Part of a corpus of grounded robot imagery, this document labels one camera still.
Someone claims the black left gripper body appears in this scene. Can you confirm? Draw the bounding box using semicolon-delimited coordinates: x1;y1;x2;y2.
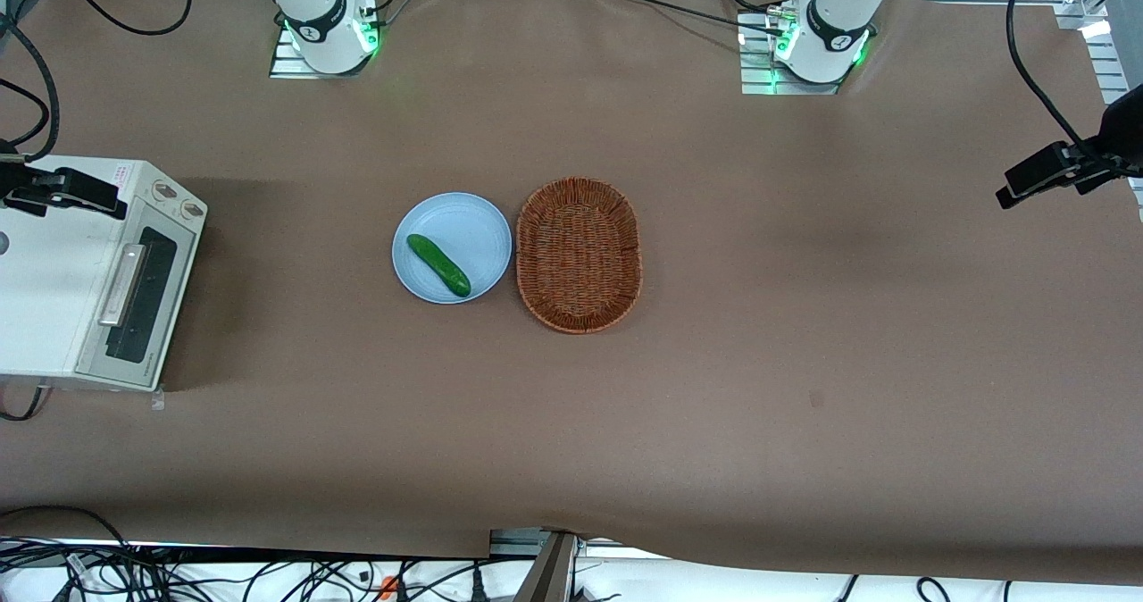
1072;84;1143;196

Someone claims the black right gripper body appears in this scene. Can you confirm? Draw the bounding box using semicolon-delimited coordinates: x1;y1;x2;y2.
0;163;56;219

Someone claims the white toaster oven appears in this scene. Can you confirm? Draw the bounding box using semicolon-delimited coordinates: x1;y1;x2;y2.
0;155;208;393

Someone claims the brown table cloth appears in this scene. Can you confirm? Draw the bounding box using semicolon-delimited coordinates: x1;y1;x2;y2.
0;0;1143;585

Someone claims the green cucumber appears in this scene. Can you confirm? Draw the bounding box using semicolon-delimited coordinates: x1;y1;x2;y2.
406;233;472;298

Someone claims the light blue plate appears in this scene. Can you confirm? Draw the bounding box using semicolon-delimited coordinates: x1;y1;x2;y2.
391;192;513;305

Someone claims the brown wicker basket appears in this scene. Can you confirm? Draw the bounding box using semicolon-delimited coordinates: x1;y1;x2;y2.
515;177;644;335

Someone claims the aluminium frame rail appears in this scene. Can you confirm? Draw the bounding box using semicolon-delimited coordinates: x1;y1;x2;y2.
1054;0;1143;107

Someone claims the black oven power cable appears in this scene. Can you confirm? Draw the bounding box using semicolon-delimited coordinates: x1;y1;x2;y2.
0;386;46;422

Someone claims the slotted aluminium base plate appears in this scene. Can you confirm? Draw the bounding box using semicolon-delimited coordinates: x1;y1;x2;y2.
270;21;378;79
739;11;845;96

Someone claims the black floor cable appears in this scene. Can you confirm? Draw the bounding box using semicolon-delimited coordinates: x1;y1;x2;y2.
0;504;135;551

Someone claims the aluminium profile post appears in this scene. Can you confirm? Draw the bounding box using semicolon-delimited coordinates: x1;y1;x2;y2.
522;531;580;602

